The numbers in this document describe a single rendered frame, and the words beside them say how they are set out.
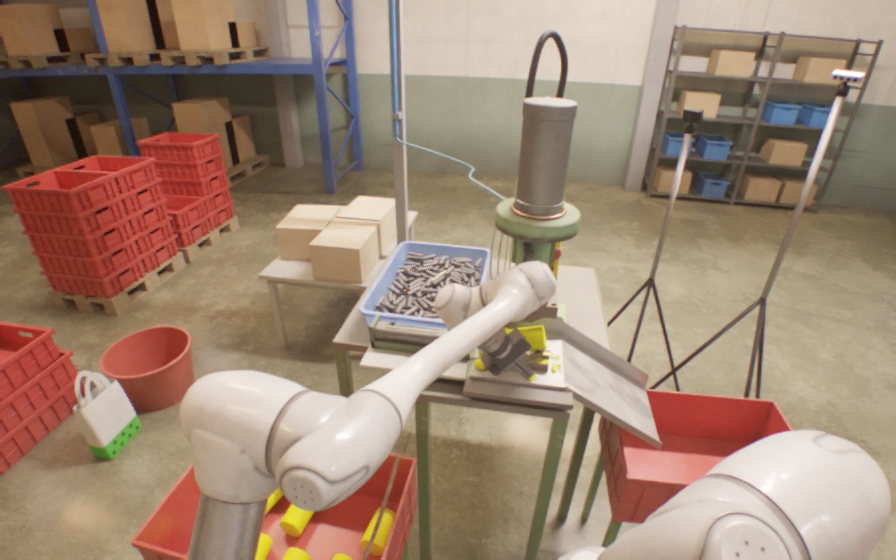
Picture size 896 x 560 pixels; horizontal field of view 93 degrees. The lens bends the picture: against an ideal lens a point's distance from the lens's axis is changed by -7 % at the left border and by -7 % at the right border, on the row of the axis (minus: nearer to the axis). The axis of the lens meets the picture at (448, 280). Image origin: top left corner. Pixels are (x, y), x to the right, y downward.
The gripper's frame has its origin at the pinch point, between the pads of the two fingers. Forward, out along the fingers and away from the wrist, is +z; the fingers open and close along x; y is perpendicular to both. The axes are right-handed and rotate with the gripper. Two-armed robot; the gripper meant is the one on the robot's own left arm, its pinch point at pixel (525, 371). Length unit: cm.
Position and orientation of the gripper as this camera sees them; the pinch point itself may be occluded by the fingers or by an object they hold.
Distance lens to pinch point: 133.7
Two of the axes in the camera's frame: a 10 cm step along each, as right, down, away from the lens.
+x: 7.5, -6.5, -1.4
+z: 6.1, 5.9, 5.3
